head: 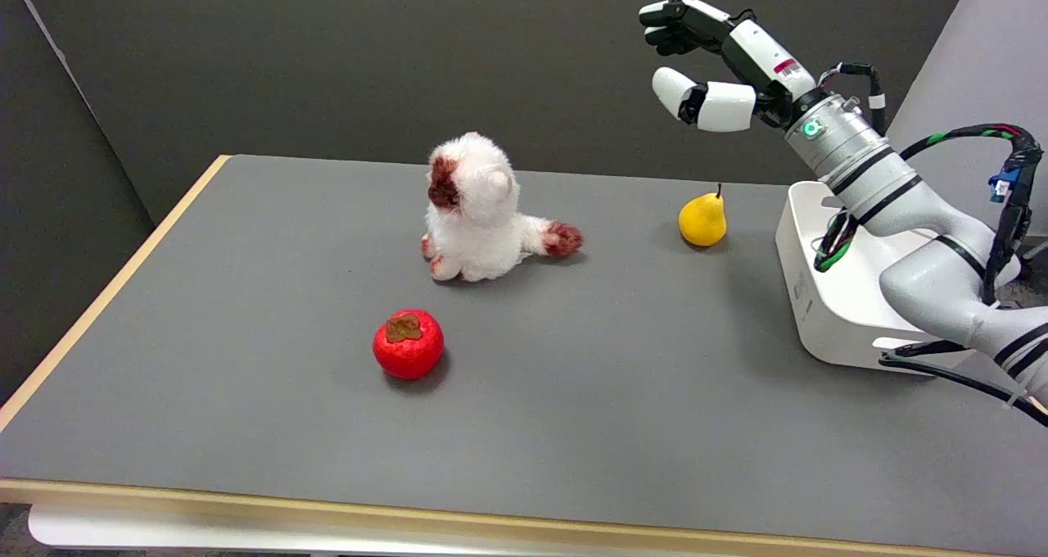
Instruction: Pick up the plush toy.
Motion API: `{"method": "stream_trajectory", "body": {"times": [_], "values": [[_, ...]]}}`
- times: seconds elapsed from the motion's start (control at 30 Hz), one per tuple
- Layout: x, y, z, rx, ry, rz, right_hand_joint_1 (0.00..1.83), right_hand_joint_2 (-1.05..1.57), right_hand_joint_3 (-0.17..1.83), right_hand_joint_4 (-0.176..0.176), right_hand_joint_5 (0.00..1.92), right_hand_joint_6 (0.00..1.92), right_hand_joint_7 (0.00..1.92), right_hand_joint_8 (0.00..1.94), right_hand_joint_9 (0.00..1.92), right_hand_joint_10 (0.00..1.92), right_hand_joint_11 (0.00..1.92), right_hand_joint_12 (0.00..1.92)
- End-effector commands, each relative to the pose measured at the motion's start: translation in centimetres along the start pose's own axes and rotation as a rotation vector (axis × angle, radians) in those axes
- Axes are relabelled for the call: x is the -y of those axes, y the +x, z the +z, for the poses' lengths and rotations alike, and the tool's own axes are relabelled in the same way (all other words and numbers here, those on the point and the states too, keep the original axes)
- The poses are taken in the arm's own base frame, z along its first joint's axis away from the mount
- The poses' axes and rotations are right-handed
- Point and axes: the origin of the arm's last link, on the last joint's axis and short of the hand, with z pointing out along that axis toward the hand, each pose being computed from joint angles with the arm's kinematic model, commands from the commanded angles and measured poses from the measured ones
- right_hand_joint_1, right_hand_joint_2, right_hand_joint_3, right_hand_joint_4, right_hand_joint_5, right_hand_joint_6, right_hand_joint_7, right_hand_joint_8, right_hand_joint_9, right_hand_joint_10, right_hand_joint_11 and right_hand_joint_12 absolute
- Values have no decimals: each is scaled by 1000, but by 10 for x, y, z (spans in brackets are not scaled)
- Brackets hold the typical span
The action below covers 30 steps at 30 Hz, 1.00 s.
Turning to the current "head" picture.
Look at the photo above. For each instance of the white brown plush toy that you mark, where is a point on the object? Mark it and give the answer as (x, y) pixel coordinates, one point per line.
(483, 209)

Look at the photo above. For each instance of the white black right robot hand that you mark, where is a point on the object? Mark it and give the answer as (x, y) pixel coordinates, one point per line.
(761, 61)

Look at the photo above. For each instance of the white plastic bin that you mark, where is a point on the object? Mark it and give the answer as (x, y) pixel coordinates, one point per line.
(827, 287)

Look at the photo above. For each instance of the yellow pear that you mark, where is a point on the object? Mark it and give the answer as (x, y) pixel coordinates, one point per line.
(702, 218)

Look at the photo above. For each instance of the red persimmon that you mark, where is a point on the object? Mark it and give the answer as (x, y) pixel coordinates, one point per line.
(408, 344)

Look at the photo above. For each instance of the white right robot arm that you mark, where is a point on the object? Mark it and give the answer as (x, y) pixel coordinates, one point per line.
(901, 213)

